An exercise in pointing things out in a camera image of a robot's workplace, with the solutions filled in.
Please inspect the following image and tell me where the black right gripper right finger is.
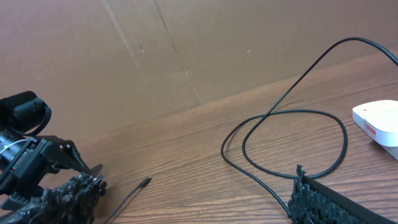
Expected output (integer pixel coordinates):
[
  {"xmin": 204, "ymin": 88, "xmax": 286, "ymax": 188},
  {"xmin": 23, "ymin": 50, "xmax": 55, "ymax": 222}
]
[{"xmin": 288, "ymin": 165, "xmax": 395, "ymax": 224}]

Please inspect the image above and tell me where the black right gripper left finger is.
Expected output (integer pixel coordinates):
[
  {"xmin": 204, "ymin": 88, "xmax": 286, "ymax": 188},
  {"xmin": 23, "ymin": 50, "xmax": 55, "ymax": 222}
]
[{"xmin": 1, "ymin": 173, "xmax": 107, "ymax": 224}]

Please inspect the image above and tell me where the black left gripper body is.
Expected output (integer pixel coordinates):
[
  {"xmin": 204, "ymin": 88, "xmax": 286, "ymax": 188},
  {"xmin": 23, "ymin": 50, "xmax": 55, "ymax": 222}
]
[{"xmin": 1, "ymin": 136, "xmax": 103, "ymax": 210}]

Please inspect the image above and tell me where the black charger cable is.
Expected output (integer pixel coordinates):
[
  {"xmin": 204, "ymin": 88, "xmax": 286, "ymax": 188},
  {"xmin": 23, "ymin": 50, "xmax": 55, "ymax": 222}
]
[{"xmin": 104, "ymin": 37, "xmax": 398, "ymax": 224}]

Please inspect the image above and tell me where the white power strip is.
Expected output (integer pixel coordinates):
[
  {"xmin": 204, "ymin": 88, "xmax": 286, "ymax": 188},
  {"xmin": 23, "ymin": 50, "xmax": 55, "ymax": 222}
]
[{"xmin": 352, "ymin": 100, "xmax": 397, "ymax": 159}]

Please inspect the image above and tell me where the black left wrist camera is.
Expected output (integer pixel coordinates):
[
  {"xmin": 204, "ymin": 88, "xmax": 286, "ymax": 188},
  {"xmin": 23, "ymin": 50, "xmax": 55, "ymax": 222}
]
[{"xmin": 1, "ymin": 91, "xmax": 52, "ymax": 137}]

